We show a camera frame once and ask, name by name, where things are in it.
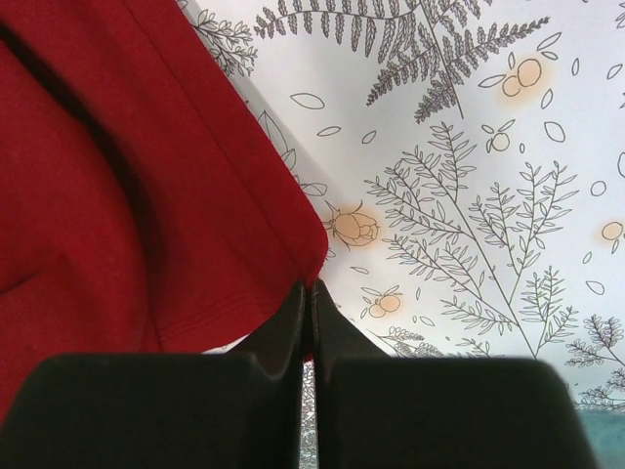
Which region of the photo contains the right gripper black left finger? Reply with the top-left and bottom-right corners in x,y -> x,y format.
8,282 -> 307,468

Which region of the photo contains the floral patterned table mat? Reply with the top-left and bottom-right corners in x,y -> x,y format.
175,0 -> 625,469

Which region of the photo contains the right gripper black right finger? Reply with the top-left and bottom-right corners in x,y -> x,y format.
311,282 -> 596,468

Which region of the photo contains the teal plastic bin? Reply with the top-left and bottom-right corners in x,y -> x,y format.
578,409 -> 625,469

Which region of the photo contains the red t shirt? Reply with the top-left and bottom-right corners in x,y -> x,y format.
1,1 -> 328,410

